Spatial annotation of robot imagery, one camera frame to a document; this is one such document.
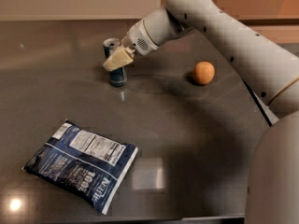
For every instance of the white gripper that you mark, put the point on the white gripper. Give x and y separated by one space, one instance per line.
139 38

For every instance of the silver blue redbull can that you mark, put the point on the silver blue redbull can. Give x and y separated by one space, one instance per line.
117 77

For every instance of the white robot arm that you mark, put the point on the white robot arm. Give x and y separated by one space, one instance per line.
270 71

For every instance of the orange fruit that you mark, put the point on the orange fruit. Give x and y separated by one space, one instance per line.
203 73

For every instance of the dark blue chip bag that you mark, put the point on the dark blue chip bag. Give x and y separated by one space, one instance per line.
87 164

